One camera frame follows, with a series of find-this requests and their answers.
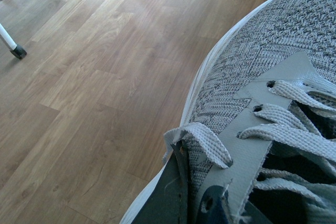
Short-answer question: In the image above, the white table leg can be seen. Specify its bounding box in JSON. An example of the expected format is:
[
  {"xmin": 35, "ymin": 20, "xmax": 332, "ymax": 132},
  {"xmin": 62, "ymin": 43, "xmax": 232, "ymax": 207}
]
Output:
[{"xmin": 0, "ymin": 24, "xmax": 27, "ymax": 60}]

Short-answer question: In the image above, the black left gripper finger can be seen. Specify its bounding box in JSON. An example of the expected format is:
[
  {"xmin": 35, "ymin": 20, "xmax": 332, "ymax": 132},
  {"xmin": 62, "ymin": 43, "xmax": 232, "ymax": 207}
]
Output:
[{"xmin": 147, "ymin": 142, "xmax": 188, "ymax": 223}]

